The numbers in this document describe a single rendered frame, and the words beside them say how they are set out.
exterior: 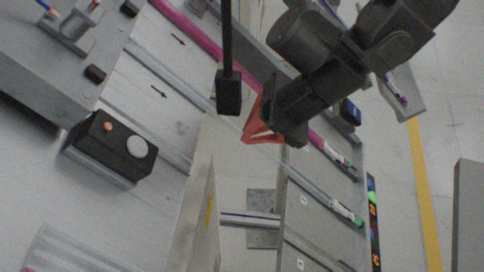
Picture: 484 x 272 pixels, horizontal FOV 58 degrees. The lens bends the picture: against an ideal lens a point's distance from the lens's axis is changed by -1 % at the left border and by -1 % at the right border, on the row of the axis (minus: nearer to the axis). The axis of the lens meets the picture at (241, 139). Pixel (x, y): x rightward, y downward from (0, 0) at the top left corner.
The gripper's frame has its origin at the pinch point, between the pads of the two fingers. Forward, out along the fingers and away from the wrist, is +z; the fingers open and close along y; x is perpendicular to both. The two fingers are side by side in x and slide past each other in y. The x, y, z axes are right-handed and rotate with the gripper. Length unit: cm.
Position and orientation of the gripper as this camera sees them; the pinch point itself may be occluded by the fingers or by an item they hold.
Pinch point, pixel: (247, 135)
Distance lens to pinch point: 65.6
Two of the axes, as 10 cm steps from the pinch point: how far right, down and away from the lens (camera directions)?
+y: -1.3, 7.6, -6.4
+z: -6.4, 4.3, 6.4
